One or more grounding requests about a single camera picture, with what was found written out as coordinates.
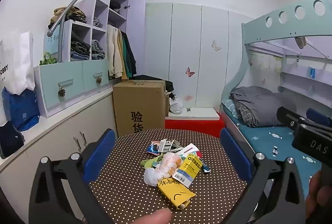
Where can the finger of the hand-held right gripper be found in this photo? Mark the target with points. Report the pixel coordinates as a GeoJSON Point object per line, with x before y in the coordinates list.
{"type": "Point", "coordinates": [317, 116]}
{"type": "Point", "coordinates": [286, 116]}

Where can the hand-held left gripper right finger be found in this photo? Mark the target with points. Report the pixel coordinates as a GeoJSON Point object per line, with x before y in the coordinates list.
{"type": "Point", "coordinates": [234, 154]}

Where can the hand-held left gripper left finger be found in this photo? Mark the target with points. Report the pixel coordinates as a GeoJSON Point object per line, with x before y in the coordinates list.
{"type": "Point", "coordinates": [99, 154]}

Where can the small dark blue wrapper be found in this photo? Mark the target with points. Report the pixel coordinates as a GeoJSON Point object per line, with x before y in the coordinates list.
{"type": "Point", "coordinates": [206, 169]}

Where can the white red cardboard box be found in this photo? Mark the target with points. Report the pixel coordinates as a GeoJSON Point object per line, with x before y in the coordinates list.
{"type": "Point", "coordinates": [190, 149]}

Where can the yellow carton box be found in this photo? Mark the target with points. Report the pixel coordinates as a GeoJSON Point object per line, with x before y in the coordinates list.
{"type": "Point", "coordinates": [190, 165]}

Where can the blue snack packet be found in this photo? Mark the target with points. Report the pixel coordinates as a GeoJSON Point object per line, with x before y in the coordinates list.
{"type": "Point", "coordinates": [154, 148]}

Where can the white green small box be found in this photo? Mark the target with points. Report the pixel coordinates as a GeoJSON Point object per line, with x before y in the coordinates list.
{"type": "Point", "coordinates": [167, 145]}

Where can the yellow paper bag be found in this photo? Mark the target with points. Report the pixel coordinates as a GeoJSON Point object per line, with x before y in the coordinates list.
{"type": "Point", "coordinates": [176, 194]}

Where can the person's right hand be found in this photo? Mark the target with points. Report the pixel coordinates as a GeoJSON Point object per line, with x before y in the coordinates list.
{"type": "Point", "coordinates": [320, 200]}

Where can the person's left hand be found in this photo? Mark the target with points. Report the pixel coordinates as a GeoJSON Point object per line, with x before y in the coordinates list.
{"type": "Point", "coordinates": [155, 217]}

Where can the grey blanket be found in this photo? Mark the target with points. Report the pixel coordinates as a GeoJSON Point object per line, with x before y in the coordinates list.
{"type": "Point", "coordinates": [264, 104]}

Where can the plaid grey bedding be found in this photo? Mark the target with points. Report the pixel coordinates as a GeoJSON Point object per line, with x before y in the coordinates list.
{"type": "Point", "coordinates": [245, 114]}

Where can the round brown polka dot table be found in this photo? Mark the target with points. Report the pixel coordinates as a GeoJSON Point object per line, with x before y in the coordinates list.
{"type": "Point", "coordinates": [124, 187]}

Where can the low white cabinet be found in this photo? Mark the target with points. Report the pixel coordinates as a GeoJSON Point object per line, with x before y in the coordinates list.
{"type": "Point", "coordinates": [51, 141]}

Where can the red step base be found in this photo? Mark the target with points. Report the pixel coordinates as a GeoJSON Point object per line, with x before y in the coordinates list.
{"type": "Point", "coordinates": [192, 127]}

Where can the white step platform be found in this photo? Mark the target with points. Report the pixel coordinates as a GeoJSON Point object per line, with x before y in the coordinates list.
{"type": "Point", "coordinates": [199, 114]}

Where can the large brown cardboard box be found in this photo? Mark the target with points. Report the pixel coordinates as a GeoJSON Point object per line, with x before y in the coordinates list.
{"type": "Point", "coordinates": [137, 99]}

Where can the pine cone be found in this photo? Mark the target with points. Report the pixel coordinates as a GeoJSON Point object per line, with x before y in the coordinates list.
{"type": "Point", "coordinates": [99, 81]}
{"type": "Point", "coordinates": [61, 92]}

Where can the brown hanging pouch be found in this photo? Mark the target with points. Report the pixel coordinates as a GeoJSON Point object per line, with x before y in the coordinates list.
{"type": "Point", "coordinates": [300, 42]}

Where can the small white plastic bag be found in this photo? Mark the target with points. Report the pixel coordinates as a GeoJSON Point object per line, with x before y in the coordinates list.
{"type": "Point", "coordinates": [176, 106]}

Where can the teal drawer unit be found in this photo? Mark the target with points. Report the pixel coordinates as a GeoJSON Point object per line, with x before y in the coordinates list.
{"type": "Point", "coordinates": [70, 76]}

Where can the blue shopping bag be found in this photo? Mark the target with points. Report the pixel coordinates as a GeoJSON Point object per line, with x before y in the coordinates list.
{"type": "Point", "coordinates": [20, 110]}

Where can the teal bunk bed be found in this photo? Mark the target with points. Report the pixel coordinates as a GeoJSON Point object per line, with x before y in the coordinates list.
{"type": "Point", "coordinates": [259, 29]}

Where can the pink butterfly sticker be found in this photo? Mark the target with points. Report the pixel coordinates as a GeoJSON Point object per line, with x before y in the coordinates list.
{"type": "Point", "coordinates": [189, 72]}

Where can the black clothes pile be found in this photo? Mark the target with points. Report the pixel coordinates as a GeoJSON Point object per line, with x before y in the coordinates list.
{"type": "Point", "coordinates": [168, 85]}

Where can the pale butterfly sticker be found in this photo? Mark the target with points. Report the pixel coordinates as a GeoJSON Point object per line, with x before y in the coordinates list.
{"type": "Point", "coordinates": [215, 45]}

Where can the hanging clothes row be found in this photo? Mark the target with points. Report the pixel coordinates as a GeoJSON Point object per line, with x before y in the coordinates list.
{"type": "Point", "coordinates": [116, 53]}

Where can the green plant decoration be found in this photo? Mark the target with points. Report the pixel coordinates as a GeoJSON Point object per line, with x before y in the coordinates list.
{"type": "Point", "coordinates": [48, 60]}

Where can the grey metal handrail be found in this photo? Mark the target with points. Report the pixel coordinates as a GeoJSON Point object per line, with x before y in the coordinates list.
{"type": "Point", "coordinates": [61, 42]}

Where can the white paper shopping bag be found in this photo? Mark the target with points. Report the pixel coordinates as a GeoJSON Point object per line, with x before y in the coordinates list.
{"type": "Point", "coordinates": [18, 68]}

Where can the lilac stair shelf unit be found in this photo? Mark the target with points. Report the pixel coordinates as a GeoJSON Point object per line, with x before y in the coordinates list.
{"type": "Point", "coordinates": [67, 40]}

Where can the white wardrobe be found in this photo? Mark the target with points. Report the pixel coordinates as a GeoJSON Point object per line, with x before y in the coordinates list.
{"type": "Point", "coordinates": [186, 40]}

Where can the olive folded clothes pile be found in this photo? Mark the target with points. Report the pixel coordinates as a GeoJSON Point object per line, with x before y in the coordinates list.
{"type": "Point", "coordinates": [75, 15]}

